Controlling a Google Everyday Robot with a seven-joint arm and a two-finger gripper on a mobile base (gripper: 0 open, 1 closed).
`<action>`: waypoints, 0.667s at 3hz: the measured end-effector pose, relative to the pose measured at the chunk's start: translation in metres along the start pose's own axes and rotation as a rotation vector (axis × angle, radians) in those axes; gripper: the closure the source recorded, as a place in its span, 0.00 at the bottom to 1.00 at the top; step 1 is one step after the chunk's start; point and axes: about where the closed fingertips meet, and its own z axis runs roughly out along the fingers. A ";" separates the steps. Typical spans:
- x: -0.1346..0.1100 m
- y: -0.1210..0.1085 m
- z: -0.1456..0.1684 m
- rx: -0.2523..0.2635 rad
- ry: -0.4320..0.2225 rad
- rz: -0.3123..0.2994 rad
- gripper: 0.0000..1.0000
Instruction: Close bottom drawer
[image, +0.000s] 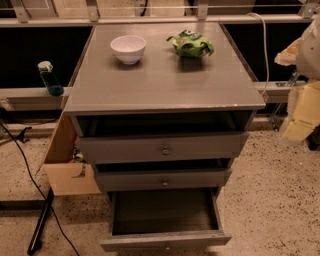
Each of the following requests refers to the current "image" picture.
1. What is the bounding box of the grey bottom drawer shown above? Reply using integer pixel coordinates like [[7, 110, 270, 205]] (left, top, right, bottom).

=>
[[101, 188, 231, 252]]

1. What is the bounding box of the grey drawer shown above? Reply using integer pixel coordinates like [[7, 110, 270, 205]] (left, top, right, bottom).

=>
[[101, 188, 231, 252], [95, 169, 232, 192], [79, 132, 249, 164]]

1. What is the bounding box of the grey top drawer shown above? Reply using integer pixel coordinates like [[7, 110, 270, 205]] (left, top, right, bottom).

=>
[[79, 132, 249, 164]]

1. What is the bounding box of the grey wooden drawer cabinet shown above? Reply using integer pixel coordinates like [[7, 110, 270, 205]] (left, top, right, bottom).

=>
[[63, 21, 267, 198]]

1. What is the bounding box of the grey middle drawer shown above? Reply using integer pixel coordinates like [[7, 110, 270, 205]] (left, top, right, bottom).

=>
[[95, 169, 232, 192]]

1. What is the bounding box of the diagonal metal strut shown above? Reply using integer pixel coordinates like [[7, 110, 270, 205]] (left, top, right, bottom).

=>
[[269, 70, 299, 131]]

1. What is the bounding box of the green crumpled chip bag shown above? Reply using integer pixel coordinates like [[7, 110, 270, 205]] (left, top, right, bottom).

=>
[[166, 30, 214, 58]]

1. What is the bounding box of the white ceramic bowl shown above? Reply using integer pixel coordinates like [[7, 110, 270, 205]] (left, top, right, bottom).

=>
[[110, 35, 146, 65]]

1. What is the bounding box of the blue water bottle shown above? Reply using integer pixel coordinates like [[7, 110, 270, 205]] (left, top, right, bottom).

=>
[[38, 61, 64, 96]]

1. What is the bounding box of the open cardboard box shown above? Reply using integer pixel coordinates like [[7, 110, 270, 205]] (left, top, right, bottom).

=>
[[42, 114, 100, 196]]

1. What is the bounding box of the black flat bar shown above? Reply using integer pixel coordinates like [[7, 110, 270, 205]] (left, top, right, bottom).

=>
[[27, 189, 54, 256]]

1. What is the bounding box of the white hanging cable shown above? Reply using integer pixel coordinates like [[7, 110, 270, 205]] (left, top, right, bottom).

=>
[[246, 12, 270, 98]]

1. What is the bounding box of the black floor cable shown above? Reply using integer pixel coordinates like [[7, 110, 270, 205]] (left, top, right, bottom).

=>
[[0, 120, 81, 256]]

